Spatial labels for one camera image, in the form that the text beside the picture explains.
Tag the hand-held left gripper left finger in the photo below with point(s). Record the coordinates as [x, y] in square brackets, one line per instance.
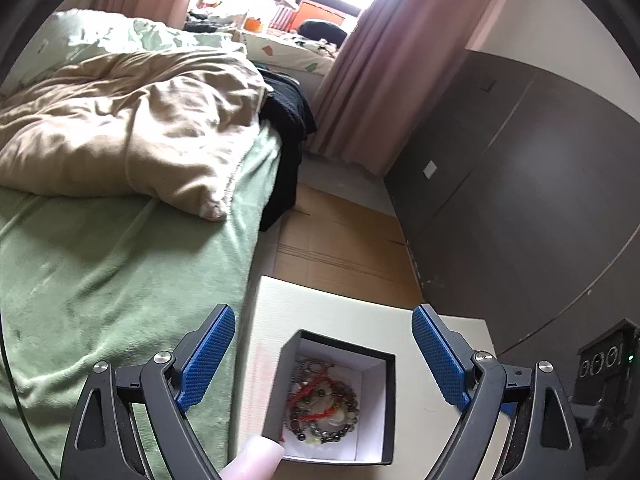
[207, 360]

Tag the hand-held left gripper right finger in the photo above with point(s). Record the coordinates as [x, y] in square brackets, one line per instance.
[440, 360]

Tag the black jewelry box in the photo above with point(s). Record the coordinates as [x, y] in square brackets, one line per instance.
[380, 410]

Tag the pile of beaded jewelry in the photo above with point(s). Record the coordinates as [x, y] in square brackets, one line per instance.
[320, 400]

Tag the person's left hand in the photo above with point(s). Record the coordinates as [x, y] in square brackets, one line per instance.
[250, 462]

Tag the green bed sheet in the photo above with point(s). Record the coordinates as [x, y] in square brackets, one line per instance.
[100, 285]

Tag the flattened cardboard sheets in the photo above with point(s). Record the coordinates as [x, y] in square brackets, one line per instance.
[340, 240]

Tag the grey wardrobe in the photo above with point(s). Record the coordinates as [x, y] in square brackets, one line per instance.
[500, 185]

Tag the white wardrobe sticker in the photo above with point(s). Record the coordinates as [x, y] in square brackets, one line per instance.
[429, 170]

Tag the black clothing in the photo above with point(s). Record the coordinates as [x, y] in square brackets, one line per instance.
[290, 125]

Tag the beige duvet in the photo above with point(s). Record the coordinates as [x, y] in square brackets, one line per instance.
[125, 125]

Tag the printed window seat cushion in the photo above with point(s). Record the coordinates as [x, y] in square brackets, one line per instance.
[285, 50]

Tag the orange container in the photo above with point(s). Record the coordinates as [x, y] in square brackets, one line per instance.
[254, 24]

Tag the light green printed quilt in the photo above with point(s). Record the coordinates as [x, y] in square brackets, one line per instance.
[100, 35]

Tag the black cushion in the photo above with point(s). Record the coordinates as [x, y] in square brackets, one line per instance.
[322, 30]

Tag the orange box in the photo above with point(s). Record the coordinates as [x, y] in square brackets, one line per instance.
[320, 12]

